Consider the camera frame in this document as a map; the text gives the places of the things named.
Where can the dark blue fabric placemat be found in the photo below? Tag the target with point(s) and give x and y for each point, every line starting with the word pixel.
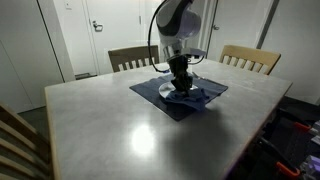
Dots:
pixel 146 91

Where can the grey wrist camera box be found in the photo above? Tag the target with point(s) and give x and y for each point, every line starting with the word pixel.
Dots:
pixel 195 51

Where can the light wooden chair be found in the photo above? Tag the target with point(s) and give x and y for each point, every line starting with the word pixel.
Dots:
pixel 250 51
pixel 13 121

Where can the white wall light switch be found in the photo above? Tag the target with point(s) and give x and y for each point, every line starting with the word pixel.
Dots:
pixel 68 4

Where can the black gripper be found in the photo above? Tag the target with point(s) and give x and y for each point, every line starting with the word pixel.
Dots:
pixel 181 71

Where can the white door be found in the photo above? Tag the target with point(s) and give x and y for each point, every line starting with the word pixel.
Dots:
pixel 116 36
pixel 236 26

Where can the dark brown wooden chair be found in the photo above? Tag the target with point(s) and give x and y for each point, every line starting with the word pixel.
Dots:
pixel 133 53

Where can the blue cloth towel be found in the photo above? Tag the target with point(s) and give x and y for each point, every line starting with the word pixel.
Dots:
pixel 190 100

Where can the white round plate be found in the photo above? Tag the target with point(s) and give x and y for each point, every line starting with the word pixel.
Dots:
pixel 165 90

